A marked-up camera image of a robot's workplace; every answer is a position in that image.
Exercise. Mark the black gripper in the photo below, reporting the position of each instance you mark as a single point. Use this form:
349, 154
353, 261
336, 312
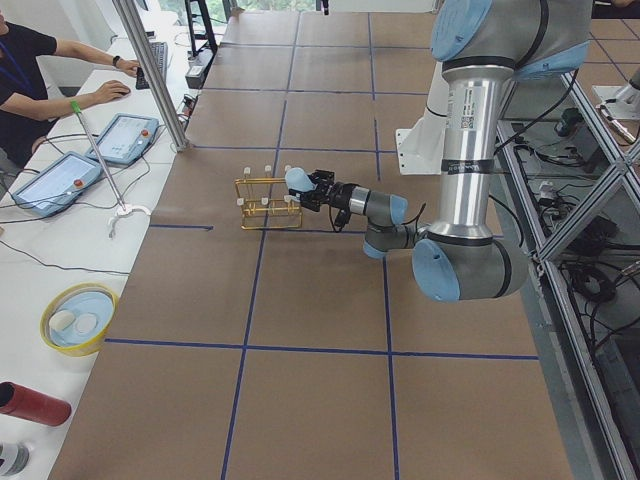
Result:
340, 194

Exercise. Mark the light blue plastic cup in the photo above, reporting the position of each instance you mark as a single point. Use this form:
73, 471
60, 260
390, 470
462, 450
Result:
297, 179

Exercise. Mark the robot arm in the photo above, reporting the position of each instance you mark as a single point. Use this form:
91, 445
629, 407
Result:
481, 45

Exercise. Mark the far teach pendant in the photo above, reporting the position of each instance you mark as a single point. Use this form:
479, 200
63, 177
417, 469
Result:
125, 139

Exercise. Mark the teach pendant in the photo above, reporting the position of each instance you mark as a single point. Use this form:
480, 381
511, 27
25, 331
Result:
125, 139
58, 186

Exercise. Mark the black keyboard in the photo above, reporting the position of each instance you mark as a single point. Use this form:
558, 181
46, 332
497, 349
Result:
160, 55

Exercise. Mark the near teach pendant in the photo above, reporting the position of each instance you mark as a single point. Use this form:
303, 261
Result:
58, 186

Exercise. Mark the reacher grabber stick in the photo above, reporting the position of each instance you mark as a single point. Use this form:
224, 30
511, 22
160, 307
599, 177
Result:
123, 209

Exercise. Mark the yellow rimmed blue bowl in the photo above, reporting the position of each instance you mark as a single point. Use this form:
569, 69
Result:
94, 306

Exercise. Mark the white bun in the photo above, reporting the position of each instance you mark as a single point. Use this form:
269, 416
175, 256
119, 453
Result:
61, 320

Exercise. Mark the seated person in black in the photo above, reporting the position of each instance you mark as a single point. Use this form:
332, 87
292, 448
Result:
27, 112

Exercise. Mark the red thermos bottle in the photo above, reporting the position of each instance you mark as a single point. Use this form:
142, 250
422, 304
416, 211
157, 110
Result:
24, 403

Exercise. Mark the gold wire cup holder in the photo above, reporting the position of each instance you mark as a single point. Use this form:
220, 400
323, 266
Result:
265, 203

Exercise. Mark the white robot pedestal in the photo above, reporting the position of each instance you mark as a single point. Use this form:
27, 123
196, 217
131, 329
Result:
420, 149

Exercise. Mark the aluminium frame post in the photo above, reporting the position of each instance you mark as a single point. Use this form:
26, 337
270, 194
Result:
128, 14

